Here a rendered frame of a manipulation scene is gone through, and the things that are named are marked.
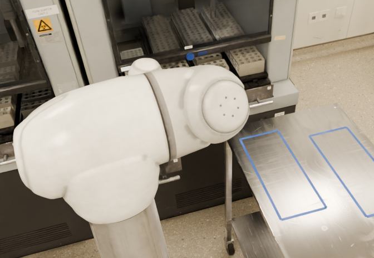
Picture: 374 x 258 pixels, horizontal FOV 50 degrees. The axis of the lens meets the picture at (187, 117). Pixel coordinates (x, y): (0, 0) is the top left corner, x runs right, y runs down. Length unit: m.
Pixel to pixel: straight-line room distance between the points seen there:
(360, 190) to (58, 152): 0.99
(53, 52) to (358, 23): 2.51
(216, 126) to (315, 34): 2.78
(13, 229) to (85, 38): 0.97
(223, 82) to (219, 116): 0.04
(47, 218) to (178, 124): 1.48
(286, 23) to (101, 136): 1.24
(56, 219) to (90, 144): 1.47
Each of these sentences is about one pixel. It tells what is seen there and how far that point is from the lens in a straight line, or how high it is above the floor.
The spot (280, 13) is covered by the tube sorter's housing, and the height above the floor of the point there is 1.07.
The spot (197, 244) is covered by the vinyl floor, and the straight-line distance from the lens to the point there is 2.10.
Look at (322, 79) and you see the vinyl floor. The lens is 3.10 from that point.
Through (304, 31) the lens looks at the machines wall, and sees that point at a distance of 3.19.
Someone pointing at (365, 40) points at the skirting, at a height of 0.03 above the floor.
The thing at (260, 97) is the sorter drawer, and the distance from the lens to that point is 1.67.
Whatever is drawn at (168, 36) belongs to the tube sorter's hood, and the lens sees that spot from 1.47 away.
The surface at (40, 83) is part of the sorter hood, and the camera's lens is 1.51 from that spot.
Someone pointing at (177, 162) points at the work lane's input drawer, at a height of 0.78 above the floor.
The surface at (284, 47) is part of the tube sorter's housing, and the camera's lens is 1.70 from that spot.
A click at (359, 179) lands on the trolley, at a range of 1.34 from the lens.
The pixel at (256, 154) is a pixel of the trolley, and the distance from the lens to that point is 1.34.
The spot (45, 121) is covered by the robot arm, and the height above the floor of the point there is 1.49.
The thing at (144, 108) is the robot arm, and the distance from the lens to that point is 0.51.
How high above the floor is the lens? 1.80
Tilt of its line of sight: 42 degrees down
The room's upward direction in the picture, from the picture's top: 5 degrees counter-clockwise
